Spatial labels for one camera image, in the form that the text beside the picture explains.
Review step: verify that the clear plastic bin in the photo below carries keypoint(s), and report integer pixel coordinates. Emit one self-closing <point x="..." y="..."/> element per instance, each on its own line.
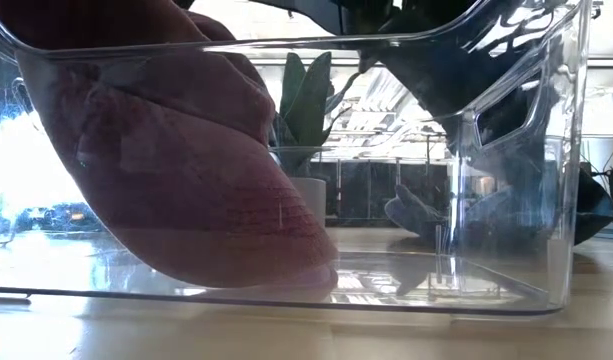
<point x="556" y="150"/>

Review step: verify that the blue denim baseball cap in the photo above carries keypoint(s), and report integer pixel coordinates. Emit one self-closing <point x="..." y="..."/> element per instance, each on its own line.
<point x="416" y="210"/>

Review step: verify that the maroon baseball cap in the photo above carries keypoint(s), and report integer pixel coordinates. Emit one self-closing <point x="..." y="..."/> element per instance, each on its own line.
<point x="161" y="175"/>

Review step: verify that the potted plant white pot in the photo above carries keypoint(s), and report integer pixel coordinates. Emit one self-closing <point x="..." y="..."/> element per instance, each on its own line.
<point x="306" y="100"/>

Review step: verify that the black storage cabinet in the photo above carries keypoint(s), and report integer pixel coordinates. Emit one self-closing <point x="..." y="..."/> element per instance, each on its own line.
<point x="356" y="190"/>

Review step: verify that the black monitor stand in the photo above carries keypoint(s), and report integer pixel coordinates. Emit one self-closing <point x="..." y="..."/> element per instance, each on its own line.
<point x="608" y="185"/>

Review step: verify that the parked dark car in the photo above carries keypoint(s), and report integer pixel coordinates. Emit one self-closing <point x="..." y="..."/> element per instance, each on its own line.
<point x="61" y="217"/>

